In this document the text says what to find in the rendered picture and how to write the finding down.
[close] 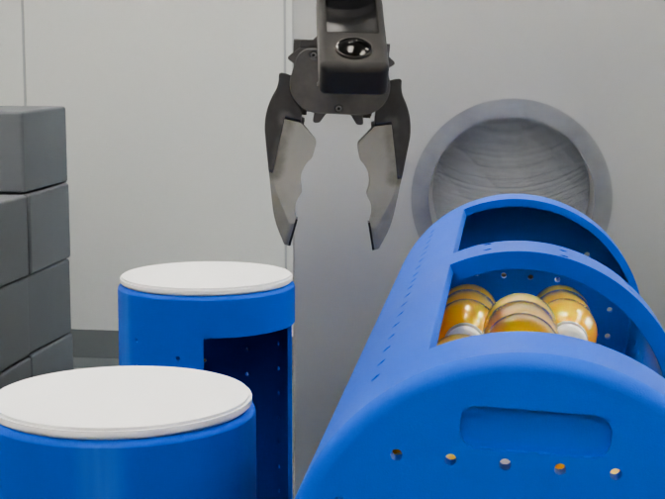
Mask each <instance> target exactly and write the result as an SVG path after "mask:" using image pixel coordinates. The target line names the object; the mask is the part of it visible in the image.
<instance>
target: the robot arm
mask: <svg viewBox="0 0 665 499"><path fill-rule="evenodd" d="M316 11H317V36H316V37H315V38H314V39H313V40H304V39H294V45H293V52H292V53H291V54H290V55H289V56H288V59H289V60H290V61H291V62H293V63H294V67H293V70H292V73H291V75H290V74H287V73H283V72H281V73H279V80H278V85H277V88H276V90H275V92H274V94H273V95H272V97H271V100H270V102H269V105H268V108H267V111H266V116H265V125H264V131H265V142H266V152H267V162H268V171H269V180H270V189H271V199H272V207H273V214H274V219H275V222H276V226H277V229H278V231H279V234H280V236H281V238H282V241H283V243H284V245H287V246H291V242H292V239H293V235H294V232H295V228H296V225H297V221H298V217H296V202H297V199H298V198H299V196H300V195H301V193H302V189H303V188H302V183H301V174H302V171H303V168H304V166H305V165H306V163H307V162H308V161H309V160H310V159H311V158H312V157H313V154H314V151H315V147H316V142H317V141H316V138H315V137H314V136H313V135H312V134H311V132H310V131H309V130H308V129H307V127H306V126H305V125H304V122H305V118H303V117H302V115H307V112H312V113H314V118H313V122H314V123H319V122H320V121H321V120H322V118H323V117H324V116H325V114H340V115H351V117H352V118H353V120H354V122H355V123H356V125H362V124H363V118H371V116H372V113H374V112H375V117H374V121H371V128H370V130H369V131H368V132H367V133H366V134H365V135H364V136H363V137H362V138H361V139H360V140H359V141H358V142H357V148H358V154H359V158H360V161H361V162H362V163H363V164H364V165H365V167H366V169H367V171H368V177H369V181H368V187H367V190H366V195H367V197H368V199H369V201H370V204H371V214H370V218H369V221H367V222H368V228H369V234H370V240H371V245H372V250H378V249H379V248H380V246H381V244H382V243H383V241H384V239H385V237H386V235H387V233H388V231H389V229H390V226H391V223H392V220H393V217H394V212H395V208H396V203H397V199H398V194H399V189H400V185H401V180H402V176H403V172H404V167H405V162H406V157H407V152H408V147H409V142H410V137H411V119H410V114H409V110H408V106H407V103H406V101H405V99H404V96H403V93H402V80H401V79H400V78H397V79H392V80H390V78H389V68H390V67H391V66H393V65H394V64H395V61H394V60H393V59H392V58H391V57H389V52H390V44H387V42H386V32H385V23H384V13H383V4H382V0H317V5H316Z"/></svg>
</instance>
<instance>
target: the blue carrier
mask: <svg viewBox="0 0 665 499"><path fill-rule="evenodd" d="M477 245H478V246H477ZM585 252H588V253H589V255H588V256H586V255H584V253H585ZM503 272H505V273H506V274H507V276H505V277H503V276H502V275H501V274H502V273H503ZM530 274H531V275H533V278H532V279H529V278H528V276H529V275H530ZM557 276H558V277H560V280H558V281H556V280H555V277H557ZM466 283H470V284H476V285H479V286H482V287H483V288H485V289H486V290H488V291H489V292H490V293H491V294H492V295H493V297H494V298H495V300H496V302H497V301H498V300H499V299H501V298H503V297H504V296H507V295H510V294H513V293H527V294H531V295H534V296H536V295H537V294H538V293H539V292H540V291H541V290H543V289H544V288H546V287H548V286H551V285H556V284H563V285H568V286H571V287H573V288H575V289H577V290H578V291H580V292H581V293H582V294H583V296H584V297H585V298H586V300H587V302H588V304H589V307H590V309H591V312H592V314H593V316H594V319H595V321H596V324H597V328H598V338H597V342H596V343H592V342H589V341H585V340H581V339H578V338H573V337H569V336H563V335H557V334H550V333H542V332H498V333H489V334H483V335H477V336H471V337H467V338H463V339H458V340H455V341H451V342H448V343H445V344H442V345H439V346H437V341H438V336H439V332H440V328H441V323H442V319H443V314H444V310H445V306H446V301H447V297H448V293H449V290H450V289H451V288H453V287H455V286H457V285H460V284H466ZM609 307H612V310H611V311H607V309H608V308H609ZM605 334H610V336H609V337H607V338H606V337H605ZM393 449H398V450H400V451H401V452H402V454H398V455H396V454H394V453H393V452H392V450H393ZM448 454H454V455H455V459H448V458H447V457H446V456H447V455H448ZM504 458H506V459H508V460H509V461H510V463H508V464H502V463H500V461H501V460H502V459H504ZM558 463H562V464H564V465H565V466H564V468H562V469H557V468H555V467H554V466H555V465H556V464H558ZM614 468H617V469H619V473H617V474H612V473H611V470H612V469H614ZM295 499H665V332H664V330H663V328H662V327H661V325H660V323H659V321H658V320H657V318H656V316H655V315H654V313H653V312H652V310H651V309H650V307H649V306H648V305H647V304H646V302H645V301H644V300H643V299H642V297H641V296H640V295H639V291H638V288H637V284H636V282H635V279H634V277H633V274H632V272H631V270H630V268H629V266H628V264H627V262H626V261H625V259H624V257H623V255H622V253H621V252H620V250H619V249H618V247H617V245H616V244H615V243H614V241H613V240H612V239H611V238H610V237H609V235H608V234H607V233H606V232H605V231H604V230H603V229H602V228H601V227H600V226H598V225H597V224H596V223H595V222H594V221H592V220H591V219H590V218H588V217H587V216H586V215H584V214H583V213H581V212H579V211H578V210H576V209H574V208H572V207H570V206H568V205H566V204H563V203H561V202H558V201H555V200H552V199H549V198H545V197H541V196H535V195H528V194H502V195H494V196H489V197H485V198H481V199H478V200H474V201H472V202H469V203H467V204H464V205H462V206H460V207H458V208H456V209H454V210H452V211H451V212H449V213H447V214H446V215H444V216H443V217H441V218H440V219H439V220H438V221H436V222H435V223H434V224H433V225H432V226H430V227H429V228H428V229H427V230H426V231H425V232H424V234H423V235H422V236H421V237H420V238H419V239H418V241H417V242H416V243H415V245H414V246H413V248H412V249H411V251H410V252H409V254H408V256H407V257H406V259H405V261H404V263H403V266H402V268H401V270H400V272H399V274H398V276H397V279H396V281H395V283H394V285H393V287H392V289H391V291H390V294H389V296H388V298H387V300H386V302H385V304H384V307H383V309H382V311H381V313H380V315H379V317H378V319H377V322H376V324H375V326H374V328H373V330H372V332H371V335H370V337H369V339H368V341H367V343H366V345H365V347H364V350H363V352H362V354H361V356H360V358H359V360H358V363H357V365H356V367H355V368H354V370H353V372H352V374H351V377H350V379H349V381H348V383H347V385H346V387H345V389H344V392H343V394H342V396H341V398H340V400H339V402H338V405H337V407H336V409H335V411H334V413H333V415H332V419H331V421H330V423H329V425H328V427H327V429H326V432H325V434H324V436H323V438H322V440H321V442H320V445H319V447H318V449H317V451H316V453H315V455H314V457H313V460H312V462H311V464H310V466H309V468H308V470H307V472H306V475H305V477H304V479H303V481H302V483H301V485H300V488H299V490H298V492H297V495H296V497H295Z"/></svg>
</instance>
